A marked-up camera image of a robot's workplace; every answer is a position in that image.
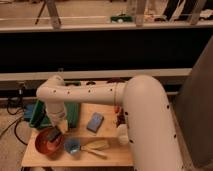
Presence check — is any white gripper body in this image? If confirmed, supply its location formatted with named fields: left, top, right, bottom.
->
left=49, top=113, right=68, bottom=133

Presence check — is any dark eraser block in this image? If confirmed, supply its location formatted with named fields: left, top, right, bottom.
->
left=47, top=129, right=61, bottom=142

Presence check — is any red bowl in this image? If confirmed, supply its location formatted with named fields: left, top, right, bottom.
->
left=35, top=128, right=63, bottom=156

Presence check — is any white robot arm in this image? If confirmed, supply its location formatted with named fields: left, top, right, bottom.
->
left=36, top=75, right=184, bottom=171

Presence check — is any blue small bowl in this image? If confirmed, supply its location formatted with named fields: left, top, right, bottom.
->
left=64, top=138, right=80, bottom=155

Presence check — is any green plastic tray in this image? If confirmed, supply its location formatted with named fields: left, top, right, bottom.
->
left=29, top=100, right=81, bottom=129

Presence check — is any blue sponge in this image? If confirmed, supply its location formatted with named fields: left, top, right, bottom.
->
left=87, top=113, right=104, bottom=133

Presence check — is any wooden spoon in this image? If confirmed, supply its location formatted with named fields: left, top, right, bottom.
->
left=81, top=140, right=109, bottom=150

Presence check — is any orange carrot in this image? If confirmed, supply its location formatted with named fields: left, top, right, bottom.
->
left=114, top=106, right=120, bottom=113

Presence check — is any dark pinecone bunch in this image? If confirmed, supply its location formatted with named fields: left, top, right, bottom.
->
left=116, top=113, right=126, bottom=127

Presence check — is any white cup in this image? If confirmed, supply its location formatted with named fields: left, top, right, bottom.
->
left=117, top=124, right=129, bottom=145

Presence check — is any black cable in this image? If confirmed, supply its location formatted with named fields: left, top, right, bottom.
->
left=0, top=83, right=29, bottom=146

